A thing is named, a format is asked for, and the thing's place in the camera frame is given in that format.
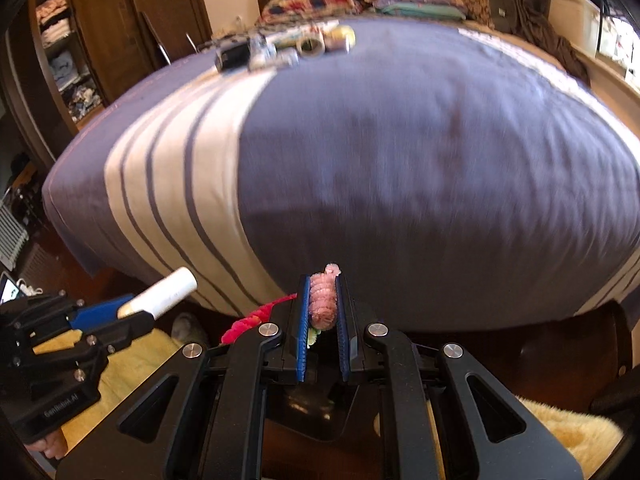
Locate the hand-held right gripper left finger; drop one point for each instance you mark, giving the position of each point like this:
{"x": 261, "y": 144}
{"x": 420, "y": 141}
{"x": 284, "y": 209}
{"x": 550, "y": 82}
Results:
{"x": 301, "y": 332}

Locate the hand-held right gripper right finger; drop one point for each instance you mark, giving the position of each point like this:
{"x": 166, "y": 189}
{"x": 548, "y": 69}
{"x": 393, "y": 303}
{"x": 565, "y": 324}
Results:
{"x": 343, "y": 332}

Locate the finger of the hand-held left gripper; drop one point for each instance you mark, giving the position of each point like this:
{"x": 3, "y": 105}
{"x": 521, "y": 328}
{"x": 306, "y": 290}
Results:
{"x": 117, "y": 330}
{"x": 100, "y": 310}

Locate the pink fuzzy pipe cleaner coil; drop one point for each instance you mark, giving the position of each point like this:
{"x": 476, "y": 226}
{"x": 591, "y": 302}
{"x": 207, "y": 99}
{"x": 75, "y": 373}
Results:
{"x": 322, "y": 305}

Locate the pink and red hair scrunchie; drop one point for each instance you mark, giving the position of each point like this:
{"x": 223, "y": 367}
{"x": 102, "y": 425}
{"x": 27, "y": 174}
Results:
{"x": 250, "y": 321}

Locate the white paper tube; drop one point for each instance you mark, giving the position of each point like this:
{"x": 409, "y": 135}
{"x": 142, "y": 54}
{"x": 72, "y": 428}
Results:
{"x": 165, "y": 292}

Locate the person's left hand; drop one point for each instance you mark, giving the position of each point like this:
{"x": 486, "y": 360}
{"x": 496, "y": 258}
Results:
{"x": 47, "y": 447}

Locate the yellow fluffy rug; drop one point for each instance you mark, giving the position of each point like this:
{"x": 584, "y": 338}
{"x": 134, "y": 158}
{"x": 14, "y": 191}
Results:
{"x": 130, "y": 367}

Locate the grey slipper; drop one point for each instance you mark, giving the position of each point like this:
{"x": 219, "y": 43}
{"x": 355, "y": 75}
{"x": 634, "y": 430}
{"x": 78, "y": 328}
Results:
{"x": 187, "y": 327}

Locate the white slatted rack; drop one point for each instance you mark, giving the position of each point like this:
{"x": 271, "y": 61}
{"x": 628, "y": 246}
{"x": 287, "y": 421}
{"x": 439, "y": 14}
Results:
{"x": 11, "y": 235}

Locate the stacks of folded clothes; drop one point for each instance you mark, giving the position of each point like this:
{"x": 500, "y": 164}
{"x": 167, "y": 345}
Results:
{"x": 62, "y": 65}

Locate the silver foil packets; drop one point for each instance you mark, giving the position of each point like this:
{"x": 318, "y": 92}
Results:
{"x": 272, "y": 54}

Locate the black box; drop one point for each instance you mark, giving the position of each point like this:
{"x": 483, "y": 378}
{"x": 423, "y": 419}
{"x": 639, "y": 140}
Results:
{"x": 232, "y": 56}

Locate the clear tape roll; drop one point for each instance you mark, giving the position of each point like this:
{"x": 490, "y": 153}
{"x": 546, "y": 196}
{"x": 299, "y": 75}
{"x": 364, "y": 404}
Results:
{"x": 310, "y": 46}

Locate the yellow roll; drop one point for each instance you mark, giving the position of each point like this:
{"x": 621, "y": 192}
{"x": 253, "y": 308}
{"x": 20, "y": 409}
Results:
{"x": 341, "y": 38}

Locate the wooden wardrobe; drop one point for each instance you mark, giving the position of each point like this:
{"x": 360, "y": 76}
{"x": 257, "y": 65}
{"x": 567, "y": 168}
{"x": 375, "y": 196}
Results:
{"x": 145, "y": 15}

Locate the long white tube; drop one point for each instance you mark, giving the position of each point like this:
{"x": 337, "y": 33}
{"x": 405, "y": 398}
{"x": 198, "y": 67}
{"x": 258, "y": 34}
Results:
{"x": 300, "y": 31}

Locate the checkered pillow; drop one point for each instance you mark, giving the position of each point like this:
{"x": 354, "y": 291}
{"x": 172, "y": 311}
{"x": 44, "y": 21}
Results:
{"x": 310, "y": 2}

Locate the teal pillow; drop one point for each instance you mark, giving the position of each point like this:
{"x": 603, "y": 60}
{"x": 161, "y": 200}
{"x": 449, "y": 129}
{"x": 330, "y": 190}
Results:
{"x": 425, "y": 11}

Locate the brown patterned bag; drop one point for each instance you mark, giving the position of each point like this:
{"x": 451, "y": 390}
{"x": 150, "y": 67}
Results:
{"x": 476, "y": 4}

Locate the brown hanging clothes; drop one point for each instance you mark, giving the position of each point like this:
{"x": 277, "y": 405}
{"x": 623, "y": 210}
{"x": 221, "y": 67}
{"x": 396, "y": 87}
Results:
{"x": 537, "y": 25}

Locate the white storage box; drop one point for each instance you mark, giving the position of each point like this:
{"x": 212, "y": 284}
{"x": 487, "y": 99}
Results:
{"x": 575, "y": 17}

